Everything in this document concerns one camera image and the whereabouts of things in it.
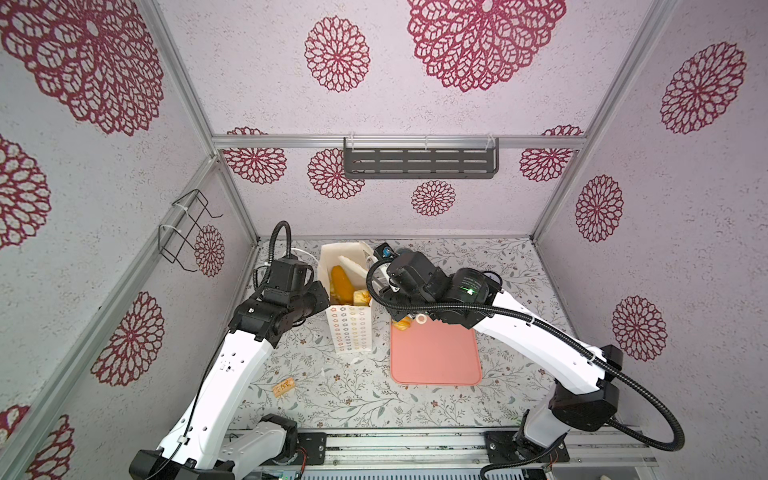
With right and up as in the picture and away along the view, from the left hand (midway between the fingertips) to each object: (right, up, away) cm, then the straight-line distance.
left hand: (324, 299), depth 75 cm
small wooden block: (-13, -25, +9) cm, 30 cm away
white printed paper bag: (+7, -6, +1) cm, 9 cm away
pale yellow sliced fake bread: (+9, 0, +3) cm, 10 cm away
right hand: (+16, +4, -8) cm, 18 cm away
